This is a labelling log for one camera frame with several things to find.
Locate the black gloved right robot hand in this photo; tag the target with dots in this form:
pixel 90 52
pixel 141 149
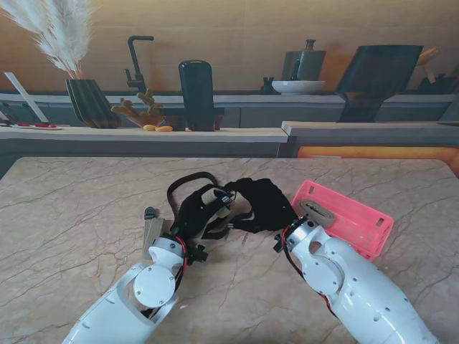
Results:
pixel 269 208

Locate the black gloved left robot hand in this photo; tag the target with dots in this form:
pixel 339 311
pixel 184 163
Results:
pixel 191 215

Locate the beige woven belt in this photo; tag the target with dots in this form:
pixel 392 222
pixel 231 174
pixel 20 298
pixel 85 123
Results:
pixel 319 213
pixel 156 233

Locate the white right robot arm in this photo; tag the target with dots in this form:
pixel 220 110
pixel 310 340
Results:
pixel 358 294

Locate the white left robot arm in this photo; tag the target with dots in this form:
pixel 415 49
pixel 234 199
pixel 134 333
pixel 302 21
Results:
pixel 118 308

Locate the dark woven belt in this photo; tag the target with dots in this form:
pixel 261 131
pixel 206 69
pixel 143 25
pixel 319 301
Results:
pixel 175 186

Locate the pink plastic storage basket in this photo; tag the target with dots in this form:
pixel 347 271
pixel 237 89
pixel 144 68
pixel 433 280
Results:
pixel 373 229

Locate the yellow lemon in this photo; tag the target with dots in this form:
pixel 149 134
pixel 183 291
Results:
pixel 148 127
pixel 164 129

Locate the small black ornament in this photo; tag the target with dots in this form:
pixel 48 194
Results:
pixel 267 87

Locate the white speckled bowl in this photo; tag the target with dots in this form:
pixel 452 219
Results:
pixel 297 87

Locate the tall black appliance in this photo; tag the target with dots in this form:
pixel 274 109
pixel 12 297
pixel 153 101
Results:
pixel 196 89

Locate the dark ribbed vase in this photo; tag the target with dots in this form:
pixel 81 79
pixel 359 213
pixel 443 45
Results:
pixel 89 104

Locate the black kitchen faucet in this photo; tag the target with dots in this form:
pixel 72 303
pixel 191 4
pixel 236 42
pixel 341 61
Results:
pixel 137 68

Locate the plate with red chillies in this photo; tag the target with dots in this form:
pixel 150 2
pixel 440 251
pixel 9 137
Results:
pixel 43 125

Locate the white slanted board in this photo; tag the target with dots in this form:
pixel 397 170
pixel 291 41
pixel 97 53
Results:
pixel 25 95

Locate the dark utensil holder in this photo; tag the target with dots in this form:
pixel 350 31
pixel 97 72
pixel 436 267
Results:
pixel 441 85

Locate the white pampas grass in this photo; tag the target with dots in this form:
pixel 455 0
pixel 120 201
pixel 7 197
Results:
pixel 68 39

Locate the yellow wooden utensil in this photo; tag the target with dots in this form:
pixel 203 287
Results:
pixel 426 57

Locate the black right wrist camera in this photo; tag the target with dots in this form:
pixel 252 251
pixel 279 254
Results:
pixel 279 243

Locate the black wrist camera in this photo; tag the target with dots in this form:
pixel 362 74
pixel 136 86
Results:
pixel 279 243
pixel 198 255

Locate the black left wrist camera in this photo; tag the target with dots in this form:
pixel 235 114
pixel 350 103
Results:
pixel 198 255

